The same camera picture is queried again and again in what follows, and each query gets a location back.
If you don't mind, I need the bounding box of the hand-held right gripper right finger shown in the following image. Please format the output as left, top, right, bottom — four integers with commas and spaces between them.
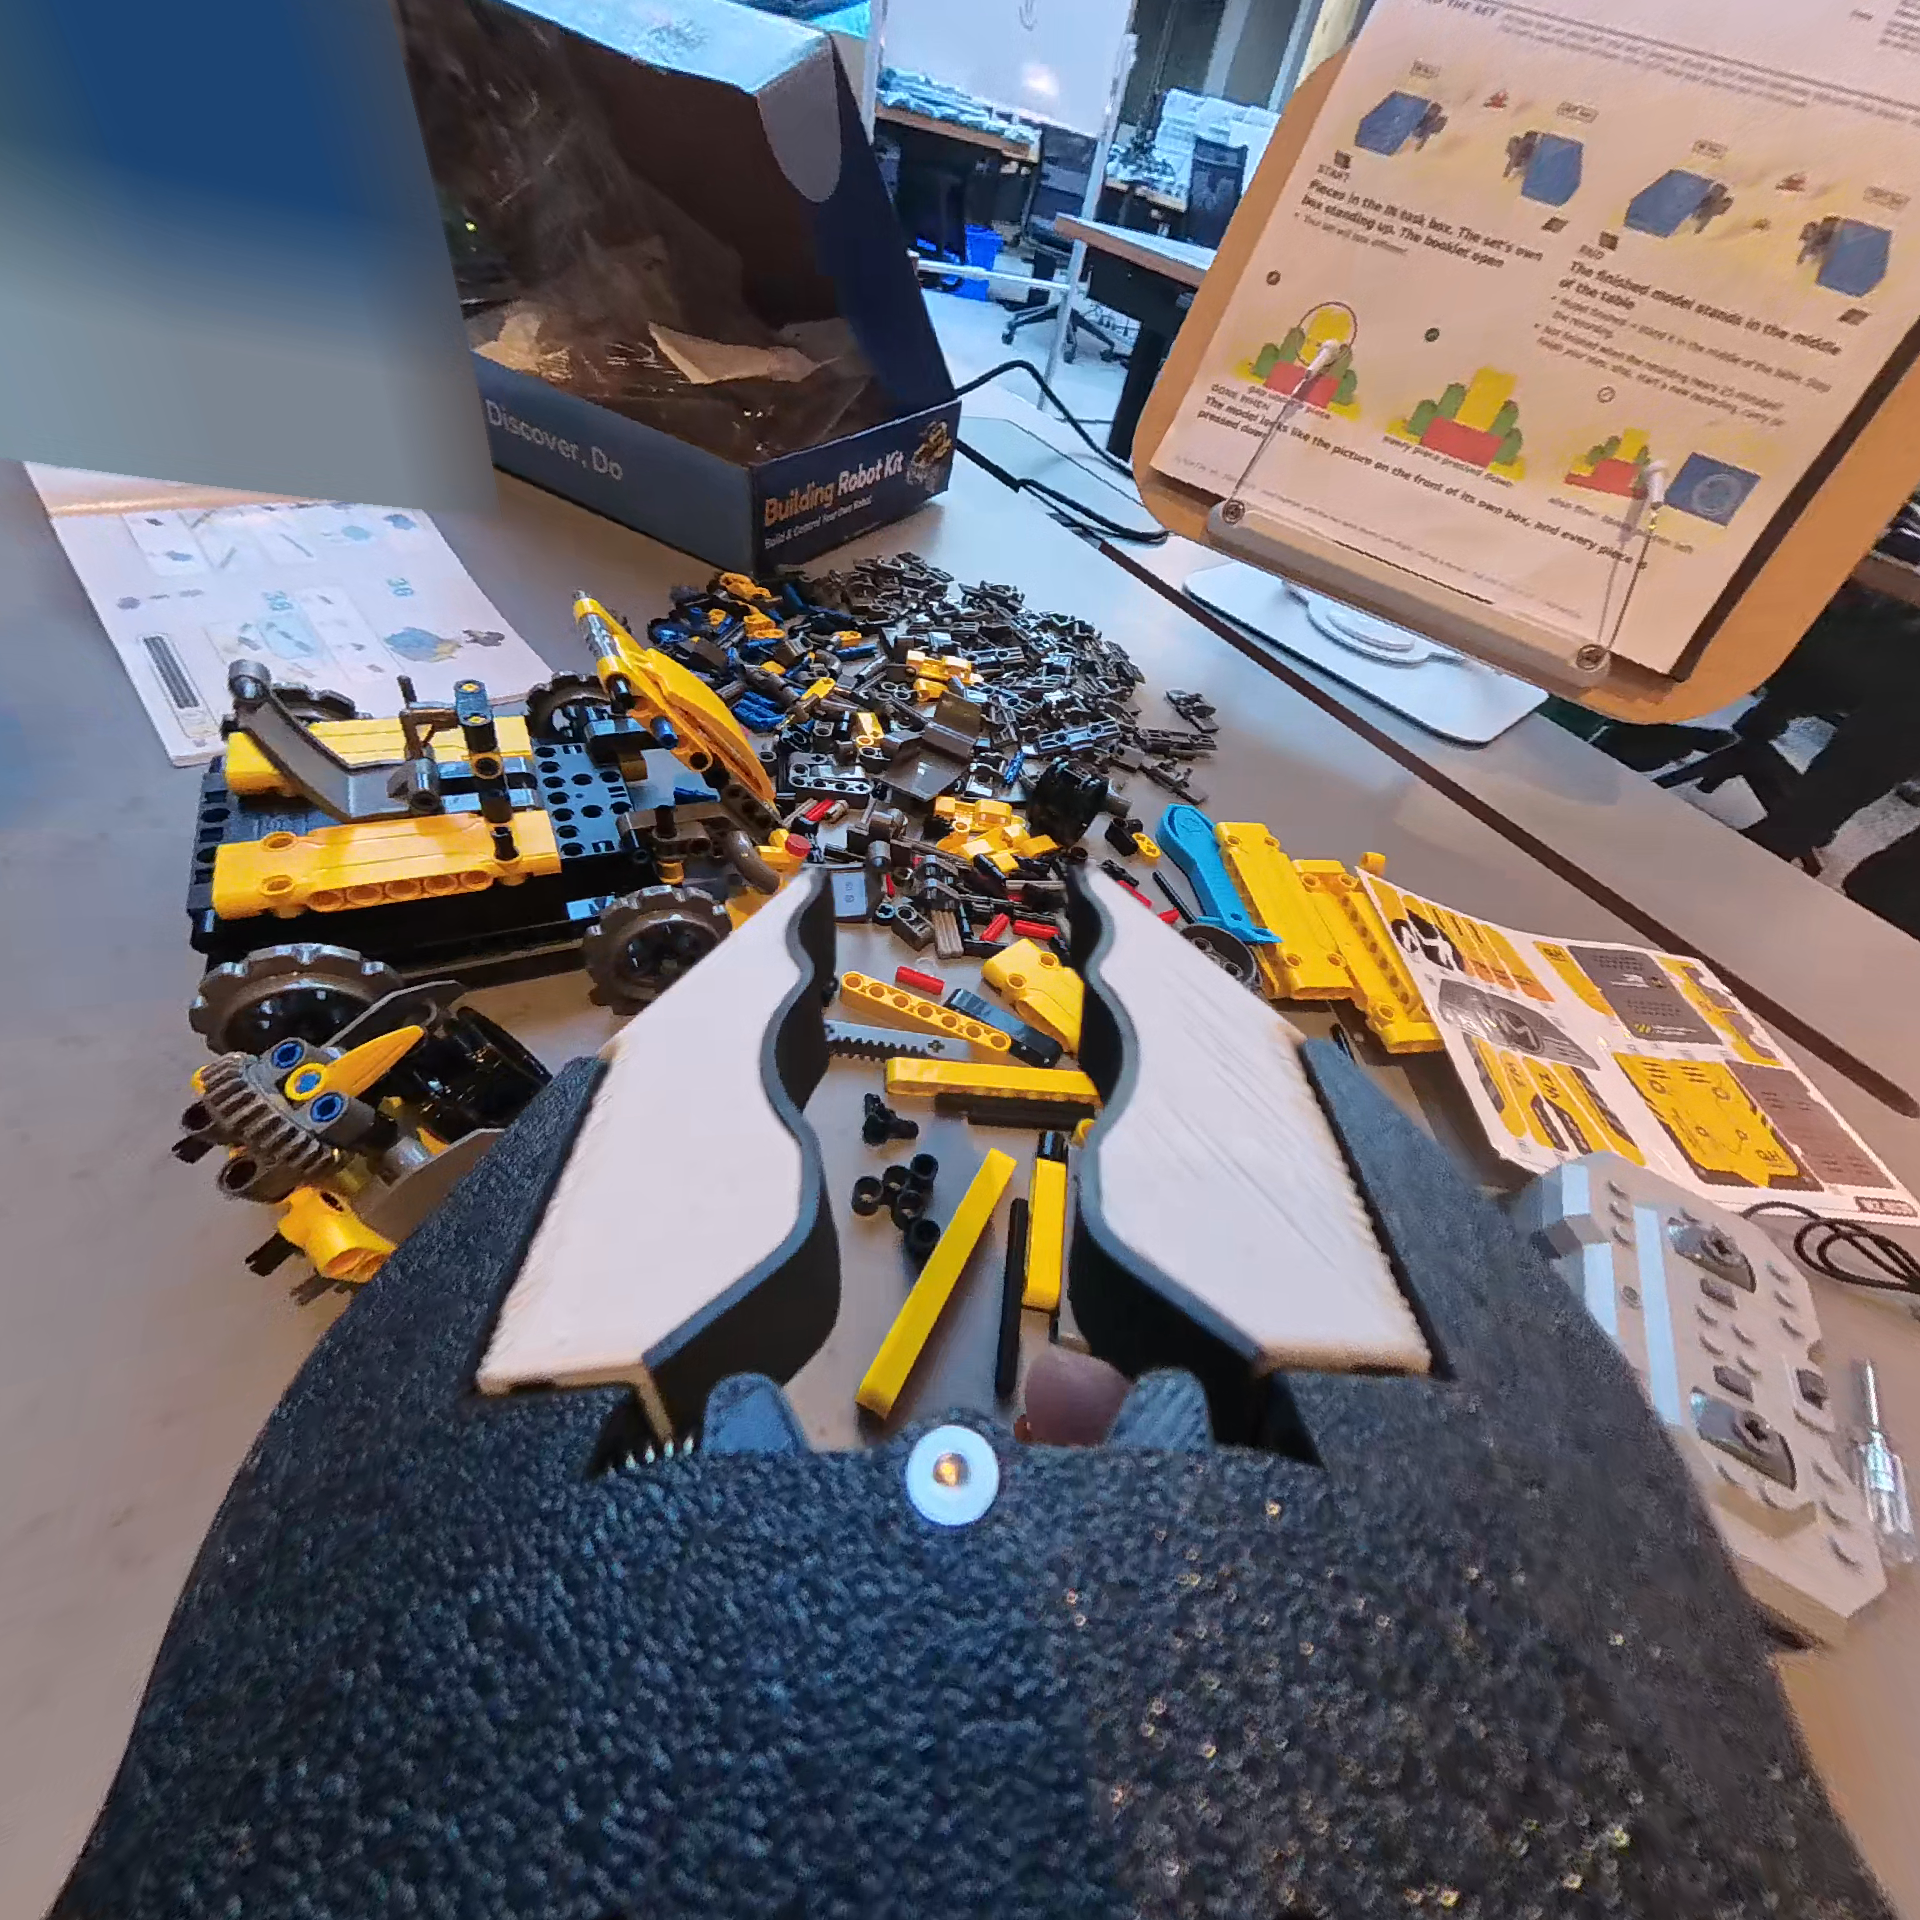
1070, 870, 1436, 1440

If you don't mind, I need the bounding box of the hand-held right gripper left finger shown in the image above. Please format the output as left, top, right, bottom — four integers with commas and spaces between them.
473, 870, 842, 1440

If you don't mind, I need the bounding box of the pile of toy parts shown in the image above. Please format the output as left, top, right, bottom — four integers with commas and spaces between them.
644, 551, 1442, 1427

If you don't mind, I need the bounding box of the grey desk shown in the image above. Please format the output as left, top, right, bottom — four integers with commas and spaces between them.
0, 454, 1920, 1920

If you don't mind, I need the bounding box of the yellow grey wheel assembly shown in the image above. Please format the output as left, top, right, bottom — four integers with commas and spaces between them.
170, 977, 552, 1289

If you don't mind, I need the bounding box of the yellow black sticker sheet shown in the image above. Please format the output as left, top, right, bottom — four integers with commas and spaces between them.
1366, 870, 1920, 1219

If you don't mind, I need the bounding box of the yellow black toy vehicle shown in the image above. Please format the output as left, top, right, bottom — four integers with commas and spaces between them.
191, 594, 796, 1053

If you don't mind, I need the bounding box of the grey toy battery box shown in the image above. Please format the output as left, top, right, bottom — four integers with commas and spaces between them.
1507, 1153, 1891, 1643

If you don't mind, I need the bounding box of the small clear screwdriver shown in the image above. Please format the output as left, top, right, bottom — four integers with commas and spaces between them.
1844, 1433, 1920, 1562

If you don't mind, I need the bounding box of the white instruction booklet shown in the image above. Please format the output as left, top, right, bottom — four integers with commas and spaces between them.
23, 459, 552, 767

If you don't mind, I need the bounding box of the dark blue cardboard box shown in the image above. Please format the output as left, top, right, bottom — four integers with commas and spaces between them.
401, 0, 960, 570

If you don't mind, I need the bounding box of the instruction sheet on wooden stand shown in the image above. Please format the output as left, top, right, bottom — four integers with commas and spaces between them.
1129, 0, 1920, 751

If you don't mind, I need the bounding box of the black cable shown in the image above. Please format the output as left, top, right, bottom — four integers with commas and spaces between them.
955, 407, 1215, 551
1743, 1199, 1920, 1310

